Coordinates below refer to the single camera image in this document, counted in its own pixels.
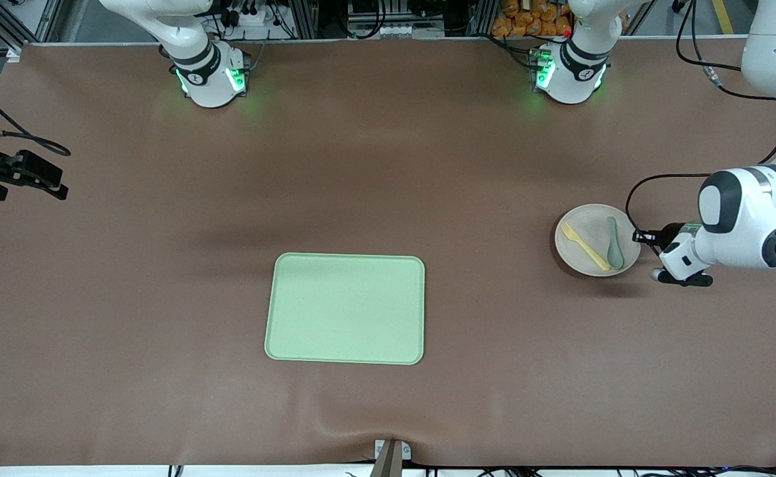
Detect green plastic spoon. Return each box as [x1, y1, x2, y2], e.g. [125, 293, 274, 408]
[605, 216, 626, 270]

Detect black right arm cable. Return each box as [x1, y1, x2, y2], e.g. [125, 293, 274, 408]
[0, 74, 72, 158]

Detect aluminium frame profile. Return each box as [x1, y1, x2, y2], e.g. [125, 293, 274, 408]
[0, 0, 64, 62]

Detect round beige plate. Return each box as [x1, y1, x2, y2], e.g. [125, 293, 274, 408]
[555, 203, 642, 278]

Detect metal table clamp bracket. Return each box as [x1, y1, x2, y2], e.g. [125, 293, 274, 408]
[373, 439, 412, 477]

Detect white power strip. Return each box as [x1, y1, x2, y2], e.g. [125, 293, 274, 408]
[232, 5, 296, 40]

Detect light green rectangular tray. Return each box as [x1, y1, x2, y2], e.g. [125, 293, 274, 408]
[264, 252, 425, 366]

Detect brown table mat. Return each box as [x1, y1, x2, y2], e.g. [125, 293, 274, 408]
[0, 38, 776, 468]

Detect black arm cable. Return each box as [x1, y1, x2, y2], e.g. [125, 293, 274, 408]
[0, 74, 72, 158]
[625, 0, 776, 258]

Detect yellow plastic fork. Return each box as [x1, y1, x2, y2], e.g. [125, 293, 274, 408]
[561, 222, 612, 272]

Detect orange packaged goods pile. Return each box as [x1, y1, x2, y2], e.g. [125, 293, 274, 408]
[492, 0, 575, 38]

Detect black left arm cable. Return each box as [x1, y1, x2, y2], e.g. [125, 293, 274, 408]
[625, 0, 776, 258]

